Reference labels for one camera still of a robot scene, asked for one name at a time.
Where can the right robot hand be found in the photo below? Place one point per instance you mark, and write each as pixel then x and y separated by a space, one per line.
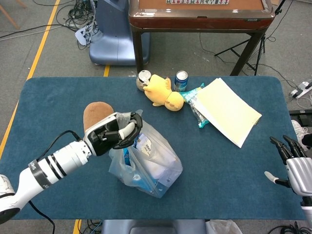
pixel 299 170

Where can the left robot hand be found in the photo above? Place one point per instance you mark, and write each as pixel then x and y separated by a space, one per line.
pixel 102 136

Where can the transparent plastic bag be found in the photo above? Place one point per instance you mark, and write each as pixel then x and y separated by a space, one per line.
pixel 156 151

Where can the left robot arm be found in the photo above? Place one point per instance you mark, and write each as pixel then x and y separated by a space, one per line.
pixel 56 165

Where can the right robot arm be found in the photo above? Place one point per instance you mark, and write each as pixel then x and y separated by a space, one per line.
pixel 307 207

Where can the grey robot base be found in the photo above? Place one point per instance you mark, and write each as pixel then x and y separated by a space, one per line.
pixel 153 226

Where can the brown plush toy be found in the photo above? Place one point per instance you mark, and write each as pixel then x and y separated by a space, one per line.
pixel 96 114

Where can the blue packet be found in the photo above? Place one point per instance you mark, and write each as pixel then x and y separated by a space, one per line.
pixel 128 158

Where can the white shoe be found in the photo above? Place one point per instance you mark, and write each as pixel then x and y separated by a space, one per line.
pixel 298 131

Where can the black box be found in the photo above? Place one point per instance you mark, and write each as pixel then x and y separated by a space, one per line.
pixel 302 117

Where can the white box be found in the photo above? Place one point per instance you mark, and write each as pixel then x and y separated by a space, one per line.
pixel 156 163

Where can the silver open can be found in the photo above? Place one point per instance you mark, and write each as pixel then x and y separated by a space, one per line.
pixel 142 80

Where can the blue Oreo cookie box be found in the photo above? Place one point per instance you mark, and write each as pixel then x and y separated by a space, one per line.
pixel 151 186

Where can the yellow plush duck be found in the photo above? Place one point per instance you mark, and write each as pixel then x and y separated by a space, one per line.
pixel 162 93

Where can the white power strip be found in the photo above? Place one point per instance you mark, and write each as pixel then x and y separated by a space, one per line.
pixel 302 89
pixel 84 35

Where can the cream paper stack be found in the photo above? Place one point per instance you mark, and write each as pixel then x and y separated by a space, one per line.
pixel 226 109

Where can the blue drink can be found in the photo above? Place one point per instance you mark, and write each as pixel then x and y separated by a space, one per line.
pixel 181 81

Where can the teal snack packet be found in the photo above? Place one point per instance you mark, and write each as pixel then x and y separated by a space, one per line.
pixel 192 98

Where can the blue-grey machine base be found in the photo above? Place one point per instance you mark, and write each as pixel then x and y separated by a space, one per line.
pixel 114 36

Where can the black tripod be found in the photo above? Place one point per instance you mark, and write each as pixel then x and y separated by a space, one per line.
pixel 258 53

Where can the brown mahjong table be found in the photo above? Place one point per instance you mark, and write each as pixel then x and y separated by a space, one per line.
pixel 200 20

